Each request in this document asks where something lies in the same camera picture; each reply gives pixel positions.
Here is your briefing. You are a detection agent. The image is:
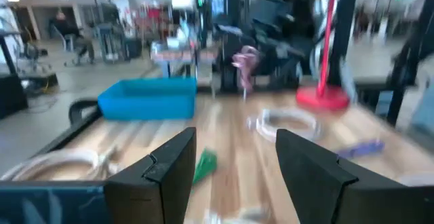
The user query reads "background work table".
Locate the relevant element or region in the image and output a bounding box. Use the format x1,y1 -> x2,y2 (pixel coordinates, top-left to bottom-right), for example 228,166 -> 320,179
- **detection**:
150,39 -> 218,79

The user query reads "black equipment box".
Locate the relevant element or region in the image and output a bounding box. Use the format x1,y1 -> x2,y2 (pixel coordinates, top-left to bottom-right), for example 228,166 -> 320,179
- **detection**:
0,73 -> 30,119

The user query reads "black curved bracket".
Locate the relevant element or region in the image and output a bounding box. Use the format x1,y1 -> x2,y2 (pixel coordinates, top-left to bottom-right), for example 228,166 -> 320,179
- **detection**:
68,98 -> 100,126

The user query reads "beige USB cable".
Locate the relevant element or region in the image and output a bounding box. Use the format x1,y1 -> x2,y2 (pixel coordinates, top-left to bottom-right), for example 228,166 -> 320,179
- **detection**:
0,148 -> 125,183

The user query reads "person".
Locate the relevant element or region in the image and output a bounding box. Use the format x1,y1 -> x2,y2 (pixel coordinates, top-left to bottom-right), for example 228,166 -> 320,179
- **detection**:
49,8 -> 81,41

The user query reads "black frame post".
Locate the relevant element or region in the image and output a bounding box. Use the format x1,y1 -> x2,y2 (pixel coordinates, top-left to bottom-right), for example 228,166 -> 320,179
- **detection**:
386,0 -> 434,126
220,0 -> 242,92
327,0 -> 359,86

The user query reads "pink cable bundle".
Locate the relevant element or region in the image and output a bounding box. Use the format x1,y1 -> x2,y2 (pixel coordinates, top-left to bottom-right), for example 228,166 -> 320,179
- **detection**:
231,45 -> 260,101

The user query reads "grey cabinet cart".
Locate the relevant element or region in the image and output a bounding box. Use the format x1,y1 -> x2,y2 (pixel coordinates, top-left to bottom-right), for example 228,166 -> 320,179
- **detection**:
96,22 -> 129,64

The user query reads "black table edge frame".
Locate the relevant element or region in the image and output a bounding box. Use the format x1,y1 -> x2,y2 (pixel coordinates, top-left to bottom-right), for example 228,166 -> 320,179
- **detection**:
32,110 -> 102,159

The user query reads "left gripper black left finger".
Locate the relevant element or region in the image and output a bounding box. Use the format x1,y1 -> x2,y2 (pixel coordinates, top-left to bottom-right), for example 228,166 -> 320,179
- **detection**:
103,127 -> 197,224

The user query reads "green cable bundle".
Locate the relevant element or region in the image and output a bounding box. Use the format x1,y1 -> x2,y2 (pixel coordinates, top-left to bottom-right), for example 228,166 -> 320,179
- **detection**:
192,148 -> 218,186

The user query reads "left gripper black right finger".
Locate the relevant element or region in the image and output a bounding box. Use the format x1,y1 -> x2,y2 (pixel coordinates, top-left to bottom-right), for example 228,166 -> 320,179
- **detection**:
275,128 -> 403,224

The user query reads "purple cable bundle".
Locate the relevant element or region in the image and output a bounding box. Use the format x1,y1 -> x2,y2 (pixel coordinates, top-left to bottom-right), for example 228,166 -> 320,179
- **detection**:
337,139 -> 386,160

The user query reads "blue plastic bin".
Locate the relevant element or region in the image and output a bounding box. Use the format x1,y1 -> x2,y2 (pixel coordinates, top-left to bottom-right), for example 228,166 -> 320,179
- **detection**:
97,77 -> 198,122

